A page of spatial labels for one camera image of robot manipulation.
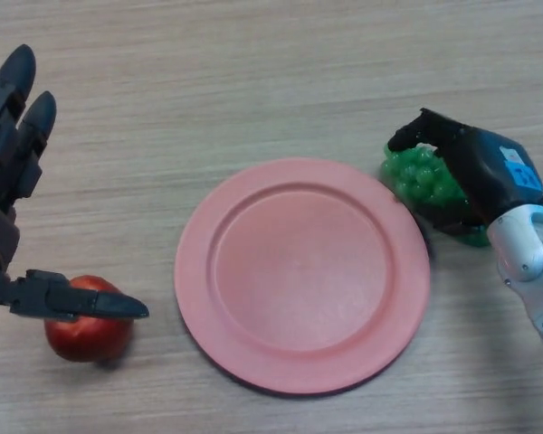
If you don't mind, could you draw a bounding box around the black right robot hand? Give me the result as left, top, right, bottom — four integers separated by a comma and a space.
386, 107, 543, 236

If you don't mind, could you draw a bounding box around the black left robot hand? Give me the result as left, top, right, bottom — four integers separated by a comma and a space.
0, 43, 150, 335

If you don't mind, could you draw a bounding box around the green grape bunch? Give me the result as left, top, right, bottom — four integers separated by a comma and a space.
378, 143, 491, 249

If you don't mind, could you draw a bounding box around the pink round plate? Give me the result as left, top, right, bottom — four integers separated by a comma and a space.
173, 156, 432, 399

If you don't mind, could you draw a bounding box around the red apple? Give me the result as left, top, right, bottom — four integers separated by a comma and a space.
43, 274, 135, 363

